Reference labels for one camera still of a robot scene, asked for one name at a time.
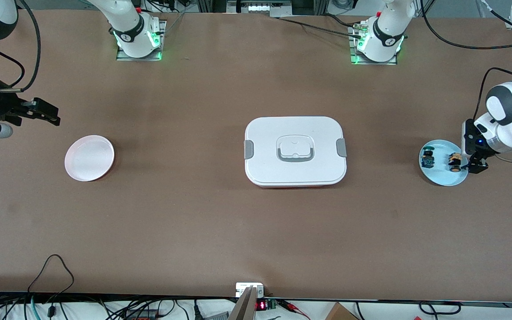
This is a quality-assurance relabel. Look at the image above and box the thin black looped cable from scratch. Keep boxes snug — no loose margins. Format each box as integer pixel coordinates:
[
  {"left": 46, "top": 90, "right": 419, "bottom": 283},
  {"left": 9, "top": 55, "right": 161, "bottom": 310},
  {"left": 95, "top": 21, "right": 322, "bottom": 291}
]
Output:
[{"left": 27, "top": 254, "right": 75, "bottom": 296}]

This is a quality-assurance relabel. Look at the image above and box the grey camera mount beam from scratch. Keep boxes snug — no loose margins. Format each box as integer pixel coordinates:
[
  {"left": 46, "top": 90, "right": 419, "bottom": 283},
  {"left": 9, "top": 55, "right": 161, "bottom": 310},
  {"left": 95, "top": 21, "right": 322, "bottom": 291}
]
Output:
[{"left": 228, "top": 287, "right": 257, "bottom": 320}]

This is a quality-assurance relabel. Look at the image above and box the black power adapter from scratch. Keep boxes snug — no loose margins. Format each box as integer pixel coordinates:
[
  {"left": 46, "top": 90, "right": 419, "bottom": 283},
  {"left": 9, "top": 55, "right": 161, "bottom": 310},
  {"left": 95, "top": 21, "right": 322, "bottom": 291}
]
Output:
[{"left": 125, "top": 309, "right": 159, "bottom": 320}]

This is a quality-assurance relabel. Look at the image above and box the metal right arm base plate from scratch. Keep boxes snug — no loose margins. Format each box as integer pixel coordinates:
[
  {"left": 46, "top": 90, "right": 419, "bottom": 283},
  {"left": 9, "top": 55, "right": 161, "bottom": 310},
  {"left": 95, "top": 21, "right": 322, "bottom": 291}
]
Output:
[{"left": 116, "top": 20, "right": 167, "bottom": 61}]

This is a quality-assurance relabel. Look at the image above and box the pink storage box white lid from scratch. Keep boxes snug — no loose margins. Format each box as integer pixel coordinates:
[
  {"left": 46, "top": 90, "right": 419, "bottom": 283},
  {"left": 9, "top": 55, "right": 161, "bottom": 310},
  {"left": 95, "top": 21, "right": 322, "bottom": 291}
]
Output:
[{"left": 244, "top": 116, "right": 348, "bottom": 188}]

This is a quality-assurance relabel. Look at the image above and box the light blue round plate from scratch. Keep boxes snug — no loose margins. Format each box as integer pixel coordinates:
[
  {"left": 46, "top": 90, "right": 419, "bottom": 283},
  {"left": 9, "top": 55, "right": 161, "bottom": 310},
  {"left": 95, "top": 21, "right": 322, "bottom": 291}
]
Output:
[{"left": 419, "top": 140, "right": 469, "bottom": 187}]

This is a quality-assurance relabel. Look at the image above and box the white power strip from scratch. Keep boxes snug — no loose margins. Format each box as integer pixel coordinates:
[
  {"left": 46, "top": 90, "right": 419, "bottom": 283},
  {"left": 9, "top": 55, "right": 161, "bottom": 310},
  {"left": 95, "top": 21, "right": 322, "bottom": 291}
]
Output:
[{"left": 227, "top": 0, "right": 293, "bottom": 17}]

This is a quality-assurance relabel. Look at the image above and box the red clip lead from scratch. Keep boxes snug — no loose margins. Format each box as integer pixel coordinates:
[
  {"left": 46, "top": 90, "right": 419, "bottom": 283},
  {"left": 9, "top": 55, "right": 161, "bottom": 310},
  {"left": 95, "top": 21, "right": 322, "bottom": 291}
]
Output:
[{"left": 280, "top": 300, "right": 311, "bottom": 320}]

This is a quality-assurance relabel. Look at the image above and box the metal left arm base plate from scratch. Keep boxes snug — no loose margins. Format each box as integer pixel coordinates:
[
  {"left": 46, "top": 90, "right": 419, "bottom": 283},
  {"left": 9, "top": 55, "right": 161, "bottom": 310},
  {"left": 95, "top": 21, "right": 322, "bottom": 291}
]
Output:
[{"left": 349, "top": 24, "right": 398, "bottom": 66}]

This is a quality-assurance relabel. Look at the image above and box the brown cardboard box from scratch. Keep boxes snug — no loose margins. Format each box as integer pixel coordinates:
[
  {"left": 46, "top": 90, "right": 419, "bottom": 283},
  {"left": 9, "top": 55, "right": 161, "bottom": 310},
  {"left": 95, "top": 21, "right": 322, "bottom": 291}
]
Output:
[{"left": 325, "top": 302, "right": 360, "bottom": 320}]

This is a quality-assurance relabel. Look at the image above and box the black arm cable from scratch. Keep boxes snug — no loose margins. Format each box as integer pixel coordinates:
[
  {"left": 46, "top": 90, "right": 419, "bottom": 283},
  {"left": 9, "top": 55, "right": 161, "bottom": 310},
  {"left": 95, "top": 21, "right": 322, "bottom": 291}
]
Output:
[
  {"left": 0, "top": 0, "right": 41, "bottom": 93},
  {"left": 0, "top": 39, "right": 25, "bottom": 88},
  {"left": 420, "top": 0, "right": 512, "bottom": 120}
]

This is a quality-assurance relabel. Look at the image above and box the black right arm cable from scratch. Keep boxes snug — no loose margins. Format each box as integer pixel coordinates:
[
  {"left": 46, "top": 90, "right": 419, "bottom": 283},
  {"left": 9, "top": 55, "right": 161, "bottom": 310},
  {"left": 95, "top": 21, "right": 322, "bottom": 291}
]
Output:
[
  {"left": 0, "top": 0, "right": 41, "bottom": 93},
  {"left": 0, "top": 39, "right": 25, "bottom": 88}
]

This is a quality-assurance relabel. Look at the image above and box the pink round plate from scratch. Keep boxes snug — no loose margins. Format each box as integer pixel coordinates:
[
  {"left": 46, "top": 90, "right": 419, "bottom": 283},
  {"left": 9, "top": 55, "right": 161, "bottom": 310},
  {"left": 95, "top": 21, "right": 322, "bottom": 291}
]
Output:
[{"left": 64, "top": 135, "right": 115, "bottom": 182}]

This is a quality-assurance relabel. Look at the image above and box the black coiled cable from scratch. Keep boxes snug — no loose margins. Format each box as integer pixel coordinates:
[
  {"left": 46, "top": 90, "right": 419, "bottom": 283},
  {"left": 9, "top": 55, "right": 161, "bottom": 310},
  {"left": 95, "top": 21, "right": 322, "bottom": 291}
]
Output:
[{"left": 418, "top": 301, "right": 462, "bottom": 315}]

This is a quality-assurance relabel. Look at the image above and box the black cable on table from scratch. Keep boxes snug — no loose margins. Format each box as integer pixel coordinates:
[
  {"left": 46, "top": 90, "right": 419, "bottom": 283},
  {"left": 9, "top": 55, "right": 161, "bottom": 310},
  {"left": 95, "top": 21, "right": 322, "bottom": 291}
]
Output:
[{"left": 276, "top": 16, "right": 365, "bottom": 36}]

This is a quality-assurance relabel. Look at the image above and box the small white outlet box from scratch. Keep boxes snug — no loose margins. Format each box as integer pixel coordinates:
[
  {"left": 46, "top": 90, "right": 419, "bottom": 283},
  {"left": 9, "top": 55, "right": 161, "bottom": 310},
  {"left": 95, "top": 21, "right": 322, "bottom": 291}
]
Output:
[{"left": 236, "top": 283, "right": 264, "bottom": 297}]

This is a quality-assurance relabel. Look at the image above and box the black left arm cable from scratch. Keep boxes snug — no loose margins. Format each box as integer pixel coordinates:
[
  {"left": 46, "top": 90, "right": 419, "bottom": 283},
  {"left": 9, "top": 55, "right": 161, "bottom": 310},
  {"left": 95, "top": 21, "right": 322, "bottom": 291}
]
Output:
[{"left": 420, "top": 0, "right": 512, "bottom": 120}]

